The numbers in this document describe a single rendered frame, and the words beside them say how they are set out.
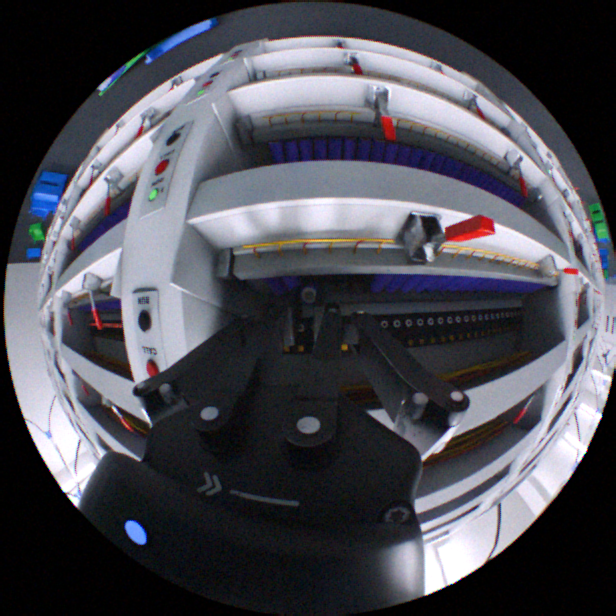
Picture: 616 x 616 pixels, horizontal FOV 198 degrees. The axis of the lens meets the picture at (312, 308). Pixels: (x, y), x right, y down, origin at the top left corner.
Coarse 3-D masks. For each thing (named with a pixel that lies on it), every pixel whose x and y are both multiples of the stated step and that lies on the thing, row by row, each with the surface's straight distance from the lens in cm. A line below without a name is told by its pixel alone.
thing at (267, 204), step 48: (240, 192) 16; (288, 192) 14; (336, 192) 14; (384, 192) 15; (432, 192) 17; (480, 192) 23; (192, 240) 17; (240, 240) 18; (480, 240) 23; (528, 240) 27; (192, 288) 16; (240, 288) 21; (576, 288) 51
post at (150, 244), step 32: (224, 64) 49; (192, 128) 25; (192, 160) 20; (224, 160) 25; (192, 192) 18; (128, 224) 24; (160, 224) 19; (128, 256) 22; (160, 256) 18; (128, 288) 22; (160, 288) 17; (128, 320) 22; (160, 320) 18; (192, 320) 17; (224, 320) 22; (128, 352) 23
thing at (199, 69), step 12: (216, 60) 69; (192, 72) 71; (204, 72) 70; (168, 84) 75; (180, 84) 73; (156, 96) 78; (132, 108) 85; (144, 108) 82; (120, 120) 88; (108, 132) 95
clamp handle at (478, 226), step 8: (480, 216) 10; (456, 224) 12; (464, 224) 11; (472, 224) 11; (480, 224) 10; (488, 224) 11; (448, 232) 13; (456, 232) 12; (464, 232) 11; (472, 232) 11; (480, 232) 11; (488, 232) 11; (424, 240) 15; (432, 240) 14; (440, 240) 14; (448, 240) 13; (456, 240) 13; (464, 240) 13; (424, 248) 16; (432, 256) 16
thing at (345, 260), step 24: (288, 240) 16; (312, 240) 16; (336, 240) 16; (360, 240) 16; (384, 240) 17; (240, 264) 19; (264, 264) 18; (288, 264) 17; (312, 264) 17; (336, 264) 17; (360, 264) 17; (384, 264) 18; (432, 264) 20; (456, 264) 22; (480, 264) 24; (504, 264) 29
